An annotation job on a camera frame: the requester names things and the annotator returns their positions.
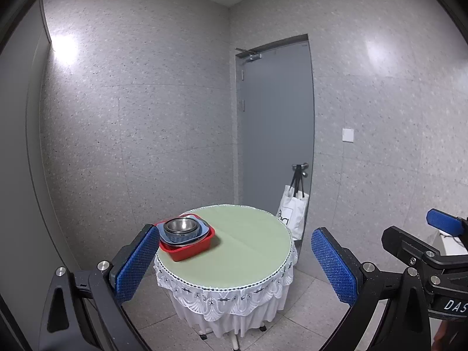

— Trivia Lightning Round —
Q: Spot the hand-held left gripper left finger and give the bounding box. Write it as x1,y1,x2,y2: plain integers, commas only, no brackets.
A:
37,223,161,351

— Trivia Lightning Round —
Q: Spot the white table base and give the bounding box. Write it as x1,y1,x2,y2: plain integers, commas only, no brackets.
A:
197,322,268,350

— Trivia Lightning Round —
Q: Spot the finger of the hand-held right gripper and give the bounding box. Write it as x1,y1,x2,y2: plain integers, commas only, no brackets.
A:
426,208,468,242
381,226,468,267

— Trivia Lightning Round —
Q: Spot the grey door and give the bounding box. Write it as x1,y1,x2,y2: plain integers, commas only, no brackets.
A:
236,35,315,254

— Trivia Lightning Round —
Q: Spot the white tote bag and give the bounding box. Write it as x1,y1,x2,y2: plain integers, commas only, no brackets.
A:
276,164,310,241

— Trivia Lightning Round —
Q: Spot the small steel bowl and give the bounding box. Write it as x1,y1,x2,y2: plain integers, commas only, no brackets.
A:
166,219,197,232

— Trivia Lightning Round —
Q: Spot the metal door closer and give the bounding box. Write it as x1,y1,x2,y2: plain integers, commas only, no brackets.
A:
235,47,263,63

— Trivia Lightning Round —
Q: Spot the large steel bowl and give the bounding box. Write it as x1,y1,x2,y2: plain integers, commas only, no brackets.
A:
163,217,198,244

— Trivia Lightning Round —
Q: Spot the red plastic basin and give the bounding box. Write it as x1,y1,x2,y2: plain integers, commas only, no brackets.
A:
154,213,216,263

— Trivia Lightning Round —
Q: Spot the green lace-trimmed tablecloth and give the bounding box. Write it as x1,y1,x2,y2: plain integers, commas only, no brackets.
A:
154,204,299,339

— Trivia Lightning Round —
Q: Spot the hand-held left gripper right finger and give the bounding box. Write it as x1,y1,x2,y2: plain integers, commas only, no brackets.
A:
311,227,433,351

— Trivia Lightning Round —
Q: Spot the blue plastic basin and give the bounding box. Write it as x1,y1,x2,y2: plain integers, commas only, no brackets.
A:
158,218,210,247

